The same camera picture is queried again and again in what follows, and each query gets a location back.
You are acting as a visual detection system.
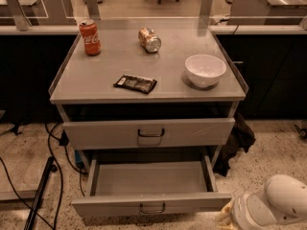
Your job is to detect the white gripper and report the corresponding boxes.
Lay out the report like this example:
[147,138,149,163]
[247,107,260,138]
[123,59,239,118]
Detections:
[215,191,276,230]

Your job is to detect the grey drawer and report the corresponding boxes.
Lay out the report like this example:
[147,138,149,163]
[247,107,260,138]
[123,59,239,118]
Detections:
[72,157,231,218]
[63,118,235,150]

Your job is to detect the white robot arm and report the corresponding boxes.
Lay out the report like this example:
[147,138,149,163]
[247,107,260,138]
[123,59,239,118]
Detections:
[215,174,307,230]

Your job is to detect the grey metal drawer cabinet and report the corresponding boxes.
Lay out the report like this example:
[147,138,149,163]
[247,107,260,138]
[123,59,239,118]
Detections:
[50,18,247,166]

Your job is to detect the grey top drawer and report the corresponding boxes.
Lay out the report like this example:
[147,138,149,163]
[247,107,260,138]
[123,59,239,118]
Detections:
[63,118,235,150]

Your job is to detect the dark cloth on floor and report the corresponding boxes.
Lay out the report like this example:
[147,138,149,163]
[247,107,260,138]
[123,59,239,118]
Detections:
[213,112,256,176]

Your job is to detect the white bowl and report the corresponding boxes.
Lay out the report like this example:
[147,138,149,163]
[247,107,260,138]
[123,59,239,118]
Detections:
[185,55,226,88]

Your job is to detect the black snack packet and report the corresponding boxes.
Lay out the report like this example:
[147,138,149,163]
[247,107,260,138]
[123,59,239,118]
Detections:
[113,75,157,94]

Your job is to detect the black bar on floor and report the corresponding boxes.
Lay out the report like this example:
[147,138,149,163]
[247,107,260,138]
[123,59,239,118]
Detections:
[24,156,54,230]

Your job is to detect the orange can lying down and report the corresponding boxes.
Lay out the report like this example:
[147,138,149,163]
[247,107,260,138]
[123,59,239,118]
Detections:
[138,27,161,53]

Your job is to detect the grey desk background right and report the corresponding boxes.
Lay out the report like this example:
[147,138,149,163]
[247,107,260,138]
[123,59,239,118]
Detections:
[227,0,307,25]

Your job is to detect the red coca-cola can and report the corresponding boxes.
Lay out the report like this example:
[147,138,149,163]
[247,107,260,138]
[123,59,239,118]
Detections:
[79,19,101,56]

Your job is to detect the clear acrylic barrier panel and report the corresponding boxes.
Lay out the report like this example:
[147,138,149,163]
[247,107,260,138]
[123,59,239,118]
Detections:
[0,0,307,32]

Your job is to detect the black floor cable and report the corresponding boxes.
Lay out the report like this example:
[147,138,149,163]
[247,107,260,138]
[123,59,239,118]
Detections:
[0,122,89,230]

